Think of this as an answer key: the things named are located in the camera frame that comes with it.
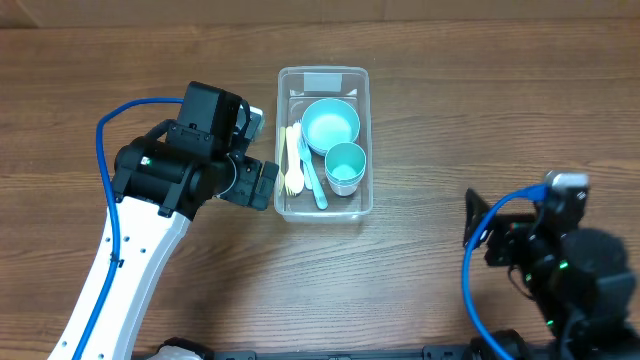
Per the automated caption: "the yellow plastic fork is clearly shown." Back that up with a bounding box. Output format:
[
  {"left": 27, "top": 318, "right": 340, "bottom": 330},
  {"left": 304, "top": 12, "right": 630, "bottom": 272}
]
[{"left": 276, "top": 126, "right": 286, "bottom": 196}]

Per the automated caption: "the pink plastic spoon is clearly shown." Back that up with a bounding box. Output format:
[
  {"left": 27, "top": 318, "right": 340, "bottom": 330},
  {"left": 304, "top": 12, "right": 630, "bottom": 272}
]
[{"left": 285, "top": 126, "right": 304, "bottom": 196}]

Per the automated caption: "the green plastic bowl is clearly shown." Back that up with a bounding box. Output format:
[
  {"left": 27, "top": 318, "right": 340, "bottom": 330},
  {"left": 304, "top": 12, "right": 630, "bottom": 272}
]
[{"left": 301, "top": 98, "right": 361, "bottom": 156}]

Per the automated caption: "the pink plastic cup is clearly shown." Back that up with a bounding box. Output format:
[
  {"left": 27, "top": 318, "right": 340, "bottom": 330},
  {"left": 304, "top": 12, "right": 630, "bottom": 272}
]
[{"left": 329, "top": 181, "right": 359, "bottom": 197}]

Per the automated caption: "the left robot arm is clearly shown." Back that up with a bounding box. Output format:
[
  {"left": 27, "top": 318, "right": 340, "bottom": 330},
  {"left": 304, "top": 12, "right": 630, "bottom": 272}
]
[{"left": 50, "top": 81, "right": 279, "bottom": 359}]

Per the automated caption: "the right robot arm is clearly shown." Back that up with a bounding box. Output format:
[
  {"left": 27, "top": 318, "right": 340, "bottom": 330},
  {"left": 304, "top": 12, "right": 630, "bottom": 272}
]
[{"left": 461, "top": 171, "right": 639, "bottom": 359}]

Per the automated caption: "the green plastic cup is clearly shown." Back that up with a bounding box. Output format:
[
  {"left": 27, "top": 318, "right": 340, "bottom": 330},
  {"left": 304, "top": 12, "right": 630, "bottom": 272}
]
[{"left": 325, "top": 142, "right": 367, "bottom": 182}]

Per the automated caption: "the clear plastic container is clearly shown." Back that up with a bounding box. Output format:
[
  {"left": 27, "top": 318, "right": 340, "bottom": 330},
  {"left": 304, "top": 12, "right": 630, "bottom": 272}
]
[{"left": 274, "top": 66, "right": 373, "bottom": 223}]

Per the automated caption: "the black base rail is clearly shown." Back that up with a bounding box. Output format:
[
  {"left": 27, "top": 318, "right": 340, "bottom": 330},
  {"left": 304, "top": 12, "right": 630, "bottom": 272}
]
[{"left": 134, "top": 337, "right": 481, "bottom": 360}]

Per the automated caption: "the green plastic fork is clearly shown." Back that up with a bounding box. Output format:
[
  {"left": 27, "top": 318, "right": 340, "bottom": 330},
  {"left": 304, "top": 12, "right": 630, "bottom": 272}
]
[{"left": 293, "top": 121, "right": 328, "bottom": 210}]

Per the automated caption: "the light blue plastic fork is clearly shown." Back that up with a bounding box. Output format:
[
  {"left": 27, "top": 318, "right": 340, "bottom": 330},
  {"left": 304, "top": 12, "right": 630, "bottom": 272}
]
[{"left": 298, "top": 128, "right": 312, "bottom": 190}]

